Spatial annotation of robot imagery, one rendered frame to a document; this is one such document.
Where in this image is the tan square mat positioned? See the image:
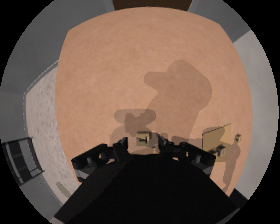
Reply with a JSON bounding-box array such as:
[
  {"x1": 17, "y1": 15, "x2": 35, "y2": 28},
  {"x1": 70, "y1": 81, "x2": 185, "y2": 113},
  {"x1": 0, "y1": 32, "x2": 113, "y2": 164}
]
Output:
[{"x1": 202, "y1": 123, "x2": 231, "y2": 168}]

